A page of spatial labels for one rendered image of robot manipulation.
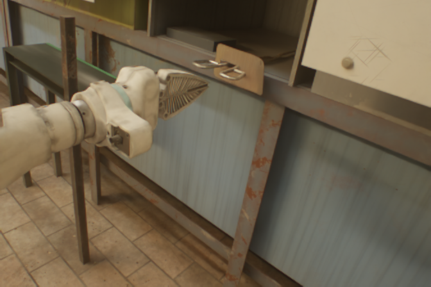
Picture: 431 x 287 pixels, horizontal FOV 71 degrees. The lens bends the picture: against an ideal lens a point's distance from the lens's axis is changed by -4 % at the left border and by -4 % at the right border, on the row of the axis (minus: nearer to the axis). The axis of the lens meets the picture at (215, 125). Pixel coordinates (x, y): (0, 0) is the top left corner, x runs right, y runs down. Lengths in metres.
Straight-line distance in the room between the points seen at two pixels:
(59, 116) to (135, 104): 0.10
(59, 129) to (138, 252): 1.04
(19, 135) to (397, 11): 0.48
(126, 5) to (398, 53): 0.78
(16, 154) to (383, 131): 0.57
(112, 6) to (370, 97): 0.80
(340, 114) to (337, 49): 0.19
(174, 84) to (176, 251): 0.98
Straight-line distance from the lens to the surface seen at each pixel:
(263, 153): 0.78
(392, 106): 0.63
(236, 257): 1.01
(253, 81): 0.70
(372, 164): 0.74
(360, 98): 0.64
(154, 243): 1.42
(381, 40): 0.49
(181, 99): 0.54
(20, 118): 0.38
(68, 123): 0.40
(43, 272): 1.38
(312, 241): 0.90
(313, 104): 0.67
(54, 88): 1.17
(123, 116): 0.40
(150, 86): 0.46
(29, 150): 0.38
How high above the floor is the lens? 1.05
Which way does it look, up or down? 26 degrees down
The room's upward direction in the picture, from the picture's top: 9 degrees clockwise
